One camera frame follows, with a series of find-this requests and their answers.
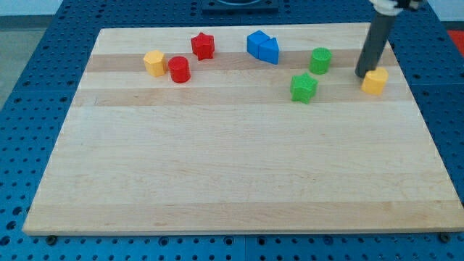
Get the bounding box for green star block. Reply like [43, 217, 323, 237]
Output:
[290, 72, 318, 104]

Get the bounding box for wooden board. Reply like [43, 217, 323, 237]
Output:
[22, 23, 463, 236]

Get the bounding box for yellow hexagon block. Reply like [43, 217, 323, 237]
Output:
[143, 50, 167, 77]

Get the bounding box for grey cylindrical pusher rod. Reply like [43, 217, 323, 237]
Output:
[355, 12, 397, 78]

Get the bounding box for red star block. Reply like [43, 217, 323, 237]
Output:
[191, 32, 215, 60]

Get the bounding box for blue cube block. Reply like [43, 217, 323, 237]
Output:
[246, 30, 270, 59]

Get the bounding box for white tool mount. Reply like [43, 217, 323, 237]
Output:
[369, 0, 423, 16]

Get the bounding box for red cylinder block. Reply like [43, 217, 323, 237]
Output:
[168, 56, 191, 83]

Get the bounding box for green cylinder block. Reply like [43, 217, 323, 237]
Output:
[309, 47, 332, 75]

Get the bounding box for blue triangle block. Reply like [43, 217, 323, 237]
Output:
[258, 38, 280, 65]

